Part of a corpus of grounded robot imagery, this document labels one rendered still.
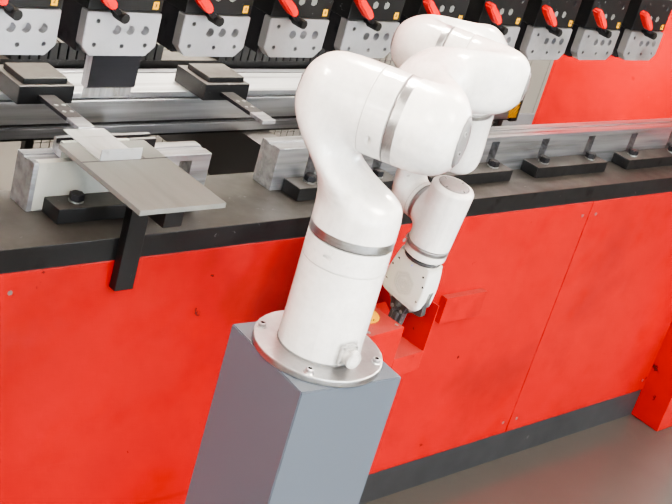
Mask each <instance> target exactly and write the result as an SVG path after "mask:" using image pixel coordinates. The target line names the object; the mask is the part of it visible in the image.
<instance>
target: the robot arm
mask: <svg viewBox="0 0 672 504"><path fill-rule="evenodd" d="M390 51H391V57H392V60H393V62H394V64H395V65H396V66H397V68H395V67H393V66H390V65H387V64H384V63H382V62H379V61H376V60H373V59H371V58H368V57H365V56H362V55H359V54H355V53H352V52H347V51H331V52H328V53H325V54H323V55H321V56H319V57H317V58H316V59H315V60H314V61H312V62H311V63H310V64H309V66H308V67H307V68H306V70H305V71H304V72H303V73H302V75H301V79H300V81H299V84H298V87H297V89H296V92H295V94H296V96H295V113H296V118H297V123H298V126H299V129H300V132H301V135H302V138H303V140H304V143H305V145H306V147H307V150H308V152H309V154H310V157H311V159H312V162H313V164H314V167H315V170H316V174H317V180H318V188H317V195H316V200H315V204H314V208H313V212H312V215H311V219H310V222H309V226H308V230H307V233H306V237H305V240H304V244H303V248H302V251H301V254H300V258H299V261H298V265H297V268H296V272H295V275H294V279H293V282H292V286H291V289H290V293H289V296H288V300H287V303H286V307H285V310H281V311H275V312H272V313H269V314H266V315H264V316H263V317H261V318H260V319H259V320H258V321H257V322H256V324H255V326H254V328H253V332H252V340H253V344H254V346H255V348H256V350H257V351H258V352H259V354H260V355H261V356H262V357H263V358H264V359H265V360H266V361H268V362H269V363H270V364H271V365H273V366H274V367H276V368H277V369H279V370H280V371H282V372H284V373H286V374H288V375H290V376H293V377H295V378H297V379H300V380H303V381H306V382H309V383H313V384H317V385H322V386H328V387H343V388H347V387H356V386H360V385H364V384H367V383H369V382H371V381H373V380H374V379H375V378H376V377H377V376H378V375H379V373H380V371H381V368H382V364H383V358H382V354H381V352H380V350H379V348H378V347H377V345H376V344H375V343H374V342H373V341H372V340H371V339H370V338H369V337H368V336H367V335H366V334H367V330H368V327H369V324H370V321H371V318H372V315H373V312H374V308H375V305H376V302H377V299H378V296H379V293H380V290H381V287H382V285H383V286H384V288H385V289H386V290H387V292H388V293H389V296H390V300H391V302H390V307H391V309H390V311H389V314H388V316H389V317H390V318H392V319H393V320H395V321H396V322H398V323H399V324H400V325H402V324H403V322H404V319H405V317H406V315H407V314H408V313H413V314H414V315H416V316H418V317H422V316H424V315H425V312H426V307H429V306H430V304H431V302H432V300H433V298H434V295H435V293H436V290H437V287H438V284H439V281H440V278H441V273H442V268H443V266H442V265H441V264H443V263H444V262H445V260H446V258H447V256H448V253H449V251H450V249H451V247H452V244H453V242H454V240H455V238H456V236H457V233H458V231H459V229H460V227H461V225H462V222H463V220H464V218H465V216H466V214H467V212H468V209H469V207H470V205H471V203H472V201H473V198H474V192H473V190H472V189H471V187H470V186H469V185H467V184H466V183H465V182H463V181H462V180H460V179H457V178H455V177H452V176H447V175H440V174H444V173H446V172H451V173H455V174H468V173H470V172H472V171H473V170H474V169H475V168H476V167H477V166H478V164H479V162H480V159H481V157H482V154H483V151H484V147H485V144H486V140H487V137H488V134H489V130H490V127H491V124H492V120H493V117H494V114H500V113H504V112H507V111H509V110H511V109H513V108H514V107H516V106H517V105H518V104H519V102H520V101H522V100H523V97H524V95H525V94H526V92H527V89H528V87H529V83H530V78H531V71H530V65H529V62H528V61H527V59H526V57H525V56H524V55H523V54H522V53H520V52H519V51H517V50H516V49H514V48H512V47H510V46H508V44H507V42H506V39H505V37H504V36H503V34H502V33H501V32H500V30H499V29H497V28H496V27H494V26H492V25H489V24H481V23H474V22H469V21H465V20H460V19H456V18H451V17H447V16H442V15H435V14H423V15H417V16H414V17H411V18H409V19H407V20H405V21H404V22H402V23H401V24H400V25H399V26H398V27H397V29H396V30H395V32H394V33H393V36H392V39H391V43H390ZM361 153H362V154H364V155H367V156H369V157H372V158H375V159H377V160H380V161H382V162H385V163H387V164H390V165H392V166H395V167H397V170H396V173H395V177H394V180H393V185H392V191H390V190H389V189H388V188H387V187H386V186H385V185H384V184H383V183H382V181H381V180H380V179H379V178H378V177H377V176H376V175H375V174H374V172H373V171H372V170H371V169H370V167H369V166H368V164H367V163H366V161H365V160H364V158H363V156H362V154H361ZM435 175H439V176H436V177H434V178H433V180H432V182H431V183H430V182H429V180H428V177H427V176H435ZM403 212H404V213H405V214H406V215H407V216H409V217H410V218H411V220H412V228H411V231H410V232H408V233H407V234H406V238H407V240H406V242H405V245H403V246H402V247H401V248H400V250H399V251H398V252H397V254H396V255H395V257H394V258H393V260H392V262H391V263H390V265H389V262H390V258H391V255H392V252H393V249H394V245H395V243H396V240H397V236H398V233H399V230H400V226H401V222H402V215H403ZM388 265H389V267H388ZM387 268H388V269H387Z"/></svg>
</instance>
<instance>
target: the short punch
mask: <svg viewBox="0 0 672 504"><path fill-rule="evenodd" d="M140 59H141V56H89V55H88V54H86V60H85V65H84V70H83V75H82V80H81V84H82V86H83V91H82V96H81V97H119V96H130V91H131V88H133V87H135V82H136V78H137V73H138V68H139V64H140Z"/></svg>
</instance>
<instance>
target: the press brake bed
mask: <svg viewBox="0 0 672 504"><path fill-rule="evenodd" d="M305 237H306V236H300V237H292V238H284V239H276V240H267V241H259V242H251V243H243V244H235V245H226V246H218V247H210V248H202V249H194V250H185V251H177V252H169V253H161V254H153V255H145V256H140V259H139V263H138V268H137V272H136V276H135V281H134V285H133V289H129V290H122V291H114V290H112V289H111V288H110V287H109V284H110V280H111V275H112V271H113V266H114V261H115V259H112V260H104V261H95V262H87V263H79V264H71V265H63V266H54V267H46V268H38V269H30V270H22V271H13V272H5V273H0V504H185V500H186V496H187V492H188V489H189V485H190V481H191V478H192V474H193V470H194V466H195V463H196V459H197V455H198V451H199V448H200V444H201V440H202V436H203V433H204V429H205V425H206V421H207V418H208V414H209V410H210V406H211V403H212V399H213V395H214V391H215V388H216V384H217V380H218V376H219V373H220V369H221V365H222V362H223V358H224V354H225V350H226V347H227V343H228V339H229V335H230V332H231V328H232V325H233V324H238V323H247V322H256V321H258V320H259V319H260V318H261V317H263V316H264V315H266V314H269V313H272V312H275V311H281V310H285V307H286V303H287V300H288V296H289V293H290V289H291V286H292V282H293V279H294V275H295V272H296V268H297V265H298V261H299V258H300V254H301V251H302V248H303V244H304V240H305ZM441 265H442V266H443V268H442V273H441V278H440V281H439V284H438V287H437V290H436V293H435V295H434V298H433V300H432V301H433V302H434V303H436V304H437V305H439V302H440V299H441V296H442V295H445V294H451V293H456V292H461V291H467V290H472V289H478V288H483V289H485V290H486V291H487V294H486V297H485V300H484V303H483V305H482V308H481V311H480V314H479V316H474V317H469V318H464V319H459V320H455V321H450V322H445V323H440V324H438V323H437V322H436V321H434V324H433V326H432V329H431V332H430V335H429V338H428V341H427V344H426V347H425V350H424V352H423V355H422V358H421V361H420V364H419V367H418V369H417V370H414V371H411V372H407V373H404V374H401V375H399V376H400V377H401V380H400V383H399V386H398V389H397V392H396V395H395V397H394V400H393V403H392V406H391V409H390V412H389V415H388V418H387V421H386V424H385V427H384V430H383V433H382V436H381V439H380V442H379V445H378V448H377V451H376V454H375V457H374V460H373V463H372V466H371V469H370V471H369V474H368V477H367V480H366V483H365V486H364V489H363V492H362V495H361V498H360V501H359V504H364V503H367V502H370V501H373V500H376V499H379V498H382V497H385V496H388V495H391V494H394V493H397V492H400V491H403V490H406V489H409V488H412V487H415V486H418V485H421V484H424V483H427V482H430V481H433V480H436V479H439V478H442V477H445V476H448V475H451V474H454V473H457V472H460V471H463V470H466V469H469V468H472V467H475V466H478V465H481V464H484V463H487V462H490V461H493V460H496V459H499V458H502V457H505V456H508V455H511V454H514V453H517V452H520V451H523V450H526V449H529V448H532V447H535V446H538V445H541V444H544V443H547V442H550V441H553V440H556V439H559V438H562V437H565V436H568V435H571V434H574V433H577V432H580V431H583V430H586V429H589V428H592V427H595V426H598V425H601V424H604V423H607V422H610V421H613V420H616V419H619V418H622V417H625V416H628V415H631V413H632V411H633V408H634V406H635V404H636V402H637V399H638V397H639V395H640V392H641V390H642V389H643V387H644V385H645V382H646V380H647V378H648V376H649V373H650V371H651V369H652V366H653V364H654V362H655V359H656V357H657V355H658V352H659V350H660V348H661V346H662V343H663V341H664V339H665V336H666V334H667V332H668V329H669V327H670V325H671V322H672V191H669V192H660V193H652V194H644V195H636V196H628V197H620V198H611V199H603V200H595V201H587V202H579V203H570V204H562V205H554V206H546V207H538V208H529V209H521V210H513V211H505V212H497V213H488V214H480V215H472V216H465V218H464V220H463V222H462V225H461V227H460V229H459V231H458V233H457V236H456V238H455V240H454V242H453V244H452V247H451V249H450V251H449V253H448V256H447V258H446V260H445V262H444V263H443V264H441Z"/></svg>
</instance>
